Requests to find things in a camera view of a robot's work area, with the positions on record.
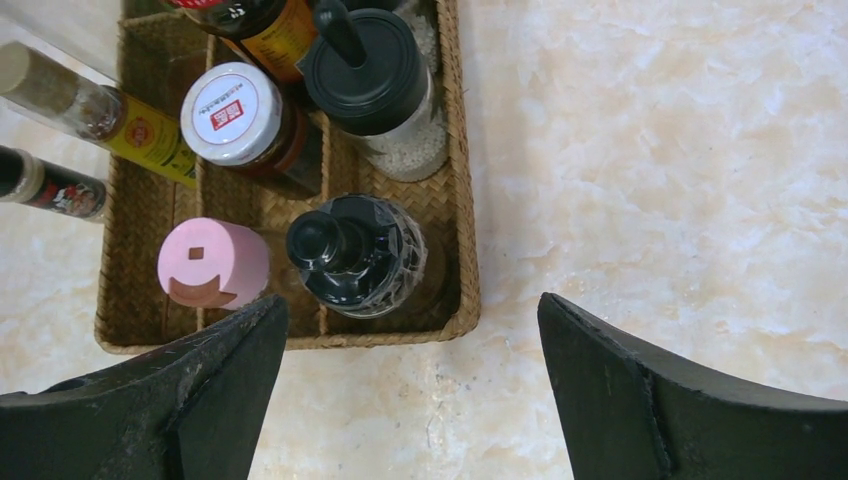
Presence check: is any pink lid spice jar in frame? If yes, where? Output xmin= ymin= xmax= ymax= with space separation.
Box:
xmin=157 ymin=217 xmax=306 ymax=311

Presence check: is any white lid sauce jar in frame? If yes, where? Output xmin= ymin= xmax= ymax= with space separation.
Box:
xmin=180 ymin=62 xmax=323 ymax=199

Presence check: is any black cap soy bottle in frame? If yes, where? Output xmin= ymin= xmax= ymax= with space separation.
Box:
xmin=1 ymin=146 xmax=108 ymax=223

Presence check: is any black cap dark jar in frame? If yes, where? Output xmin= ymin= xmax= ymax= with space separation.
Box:
xmin=285 ymin=193 xmax=452 ymax=320

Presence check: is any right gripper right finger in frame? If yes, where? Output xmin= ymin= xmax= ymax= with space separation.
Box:
xmin=537 ymin=293 xmax=847 ymax=479

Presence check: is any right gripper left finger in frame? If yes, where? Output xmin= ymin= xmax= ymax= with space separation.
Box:
xmin=1 ymin=295 xmax=289 ymax=479

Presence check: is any yellow label pepper shaker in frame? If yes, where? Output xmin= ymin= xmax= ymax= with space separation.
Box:
xmin=1 ymin=41 xmax=196 ymax=188

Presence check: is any woven wicker divided tray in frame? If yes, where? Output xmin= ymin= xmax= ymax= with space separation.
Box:
xmin=94 ymin=1 xmax=481 ymax=355

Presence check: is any red lid sauce jar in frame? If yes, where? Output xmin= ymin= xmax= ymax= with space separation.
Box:
xmin=169 ymin=0 xmax=317 ymax=84

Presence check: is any black lid clear jar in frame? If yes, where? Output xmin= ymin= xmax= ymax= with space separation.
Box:
xmin=343 ymin=0 xmax=441 ymax=75
xmin=303 ymin=1 xmax=448 ymax=183

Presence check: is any tall glass oil bottle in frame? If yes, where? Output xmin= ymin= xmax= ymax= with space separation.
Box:
xmin=0 ymin=0 xmax=167 ymax=84

